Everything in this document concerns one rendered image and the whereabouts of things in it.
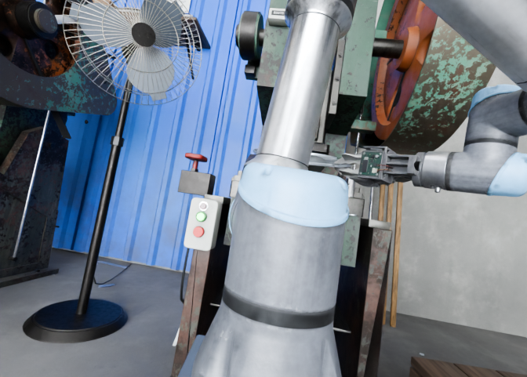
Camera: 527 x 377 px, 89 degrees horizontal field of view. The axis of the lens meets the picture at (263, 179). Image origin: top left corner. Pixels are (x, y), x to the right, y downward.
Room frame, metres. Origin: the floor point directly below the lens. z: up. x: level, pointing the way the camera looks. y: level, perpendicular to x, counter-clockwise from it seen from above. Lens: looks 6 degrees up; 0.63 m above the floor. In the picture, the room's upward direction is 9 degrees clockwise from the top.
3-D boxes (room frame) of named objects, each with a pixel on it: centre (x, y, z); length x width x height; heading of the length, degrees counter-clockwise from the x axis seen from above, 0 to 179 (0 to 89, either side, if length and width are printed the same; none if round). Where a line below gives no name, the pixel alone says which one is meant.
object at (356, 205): (1.05, -0.13, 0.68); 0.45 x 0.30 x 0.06; 84
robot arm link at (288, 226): (0.30, -0.03, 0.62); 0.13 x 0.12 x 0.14; 8
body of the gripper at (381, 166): (0.58, -0.27, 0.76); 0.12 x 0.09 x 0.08; 46
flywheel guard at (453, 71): (1.12, -0.48, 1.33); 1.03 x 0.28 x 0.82; 174
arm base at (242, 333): (0.29, -0.03, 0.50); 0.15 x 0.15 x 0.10
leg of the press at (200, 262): (1.22, 0.12, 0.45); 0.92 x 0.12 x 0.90; 174
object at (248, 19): (1.10, 0.11, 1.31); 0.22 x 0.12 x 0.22; 174
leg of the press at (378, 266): (1.16, -0.41, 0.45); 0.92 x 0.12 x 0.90; 174
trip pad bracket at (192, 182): (0.86, 0.20, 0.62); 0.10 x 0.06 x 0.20; 84
